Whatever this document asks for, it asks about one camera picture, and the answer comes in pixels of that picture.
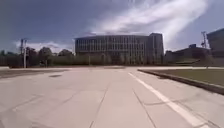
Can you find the grey stone kerb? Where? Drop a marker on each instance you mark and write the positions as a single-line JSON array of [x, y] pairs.
[[186, 81]]

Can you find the dark tall building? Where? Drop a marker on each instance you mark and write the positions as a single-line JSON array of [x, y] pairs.
[[216, 43]]

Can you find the pale pole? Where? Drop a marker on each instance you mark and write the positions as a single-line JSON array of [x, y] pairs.
[[24, 55]]

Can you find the lattice mast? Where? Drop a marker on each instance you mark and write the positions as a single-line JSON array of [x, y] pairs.
[[203, 40]]

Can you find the grey concrete slab pavement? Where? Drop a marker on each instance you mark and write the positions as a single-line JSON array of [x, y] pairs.
[[100, 100]]

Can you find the large grey glass-fronted building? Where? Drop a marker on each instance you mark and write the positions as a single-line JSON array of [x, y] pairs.
[[116, 46]]

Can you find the white painted line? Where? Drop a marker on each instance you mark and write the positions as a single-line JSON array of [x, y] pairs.
[[160, 96]]

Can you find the row of trees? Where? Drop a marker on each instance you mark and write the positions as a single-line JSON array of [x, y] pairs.
[[40, 56]]

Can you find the green grass lawn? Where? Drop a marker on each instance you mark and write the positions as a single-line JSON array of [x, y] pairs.
[[200, 75]]

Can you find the low dark building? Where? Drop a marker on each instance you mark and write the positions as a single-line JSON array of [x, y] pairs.
[[190, 54]]

